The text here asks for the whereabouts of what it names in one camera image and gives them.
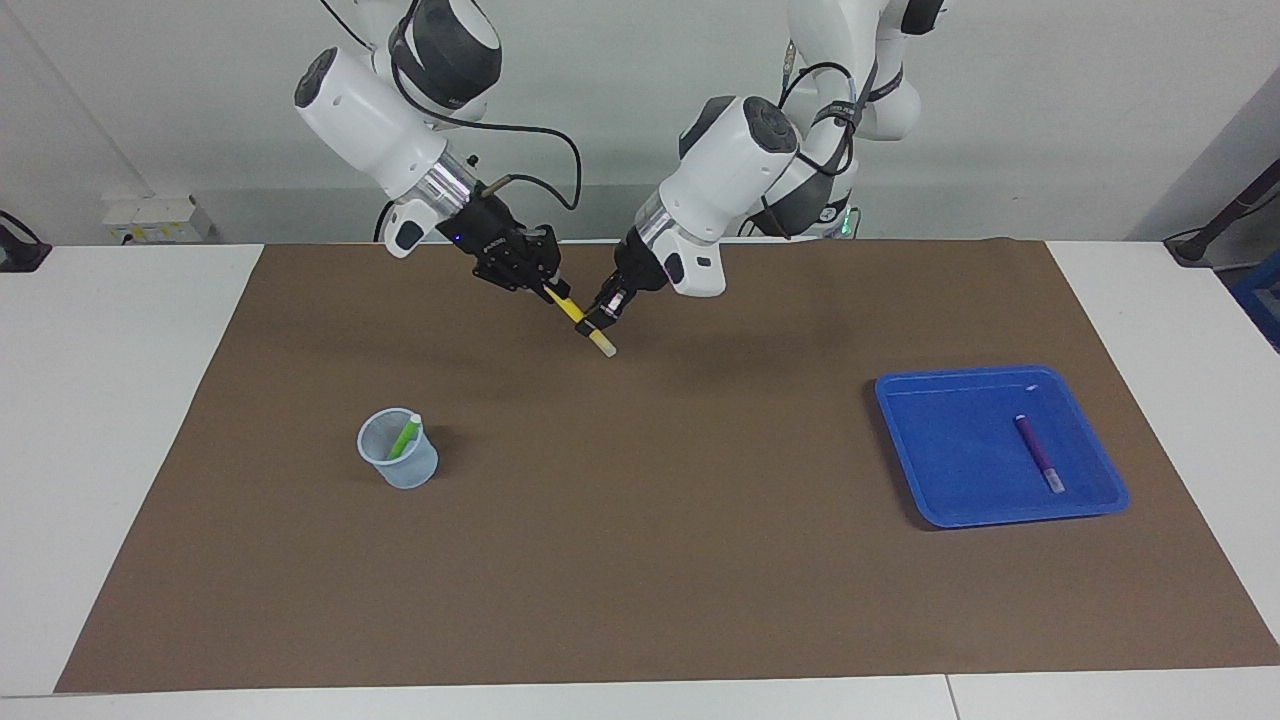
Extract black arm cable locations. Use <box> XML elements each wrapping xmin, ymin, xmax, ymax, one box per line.
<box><xmin>778</xmin><ymin>40</ymin><xmax>881</xmax><ymax>131</ymax></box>
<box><xmin>320</xmin><ymin>0</ymin><xmax>583</xmax><ymax>211</ymax></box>

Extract white power strip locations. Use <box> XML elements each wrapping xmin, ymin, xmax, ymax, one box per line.
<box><xmin>102</xmin><ymin>195</ymin><xmax>219</xmax><ymax>244</ymax></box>

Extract translucent plastic cup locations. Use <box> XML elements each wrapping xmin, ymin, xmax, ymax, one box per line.
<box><xmin>357</xmin><ymin>407</ymin><xmax>440</xmax><ymax>491</ymax></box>

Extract purple marker pen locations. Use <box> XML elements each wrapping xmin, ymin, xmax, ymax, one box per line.
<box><xmin>1014</xmin><ymin>414</ymin><xmax>1066</xmax><ymax>494</ymax></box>

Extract blue box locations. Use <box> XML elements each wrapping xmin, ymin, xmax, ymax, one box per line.
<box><xmin>1230</xmin><ymin>250</ymin><xmax>1280</xmax><ymax>353</ymax></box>

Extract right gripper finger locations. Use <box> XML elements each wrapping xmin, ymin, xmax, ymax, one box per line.
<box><xmin>528</xmin><ymin>225</ymin><xmax>566</xmax><ymax>291</ymax></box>
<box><xmin>473</xmin><ymin>262</ymin><xmax>549</xmax><ymax>296</ymax></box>

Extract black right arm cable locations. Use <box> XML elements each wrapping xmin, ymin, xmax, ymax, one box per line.
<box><xmin>320</xmin><ymin>0</ymin><xmax>583</xmax><ymax>211</ymax></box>

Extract blue plastic tray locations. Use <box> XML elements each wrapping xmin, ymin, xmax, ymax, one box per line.
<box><xmin>875</xmin><ymin>366</ymin><xmax>1131</xmax><ymax>529</ymax></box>

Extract brown table mat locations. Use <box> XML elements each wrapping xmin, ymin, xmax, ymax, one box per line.
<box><xmin>55</xmin><ymin>238</ymin><xmax>1280</xmax><ymax>694</ymax></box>

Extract yellow marker pen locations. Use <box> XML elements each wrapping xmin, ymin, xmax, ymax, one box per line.
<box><xmin>545</xmin><ymin>285</ymin><xmax>619</xmax><ymax>358</ymax></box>

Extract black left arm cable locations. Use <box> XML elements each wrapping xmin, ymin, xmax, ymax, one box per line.
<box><xmin>778</xmin><ymin>40</ymin><xmax>881</xmax><ymax>131</ymax></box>

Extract black table clamp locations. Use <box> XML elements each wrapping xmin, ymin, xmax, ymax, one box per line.
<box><xmin>0</xmin><ymin>210</ymin><xmax>53</xmax><ymax>273</ymax></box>

